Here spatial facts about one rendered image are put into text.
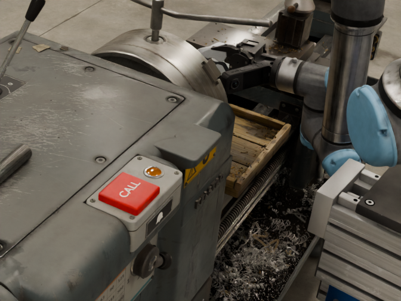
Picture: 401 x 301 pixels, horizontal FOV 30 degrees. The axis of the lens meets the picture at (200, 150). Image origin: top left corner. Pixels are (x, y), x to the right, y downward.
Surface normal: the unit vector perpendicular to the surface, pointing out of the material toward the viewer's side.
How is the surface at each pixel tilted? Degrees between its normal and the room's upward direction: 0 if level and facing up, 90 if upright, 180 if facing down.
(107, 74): 0
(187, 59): 28
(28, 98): 0
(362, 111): 97
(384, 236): 90
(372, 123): 97
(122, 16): 0
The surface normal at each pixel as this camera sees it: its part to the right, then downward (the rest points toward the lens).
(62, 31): 0.11, -0.82
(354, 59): 0.04, 0.58
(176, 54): 0.38, -0.67
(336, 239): -0.56, 0.42
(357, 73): 0.25, 0.56
